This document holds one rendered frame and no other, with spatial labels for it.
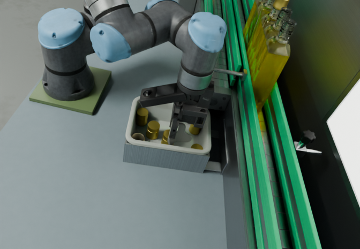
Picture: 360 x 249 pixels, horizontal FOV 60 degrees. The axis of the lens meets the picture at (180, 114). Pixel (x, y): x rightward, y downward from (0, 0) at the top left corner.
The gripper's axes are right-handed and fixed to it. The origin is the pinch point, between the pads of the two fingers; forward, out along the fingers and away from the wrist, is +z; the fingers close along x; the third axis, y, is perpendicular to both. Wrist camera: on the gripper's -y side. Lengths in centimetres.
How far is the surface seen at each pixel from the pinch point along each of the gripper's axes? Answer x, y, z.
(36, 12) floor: 174, -117, 81
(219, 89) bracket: 14.4, 12.2, -7.3
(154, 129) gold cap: 0.7, -4.4, -0.2
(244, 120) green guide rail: 1.5, 17.9, -9.3
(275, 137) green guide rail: -3.2, 25.6, -9.8
